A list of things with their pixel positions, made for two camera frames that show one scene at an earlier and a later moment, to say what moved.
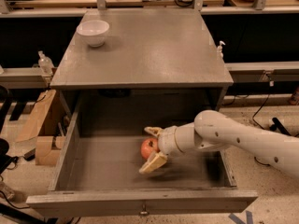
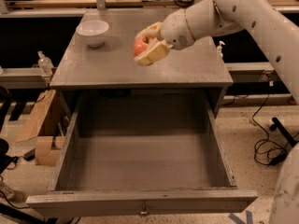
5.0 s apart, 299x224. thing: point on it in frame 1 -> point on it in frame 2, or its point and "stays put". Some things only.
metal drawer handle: x=144 y=209 stays put
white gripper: x=167 y=140 -> x=175 y=29
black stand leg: x=277 y=124 stays put
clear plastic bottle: x=46 y=64 stays put
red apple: x=148 y=147 -> x=139 y=45
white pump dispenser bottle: x=220 y=53 stays put
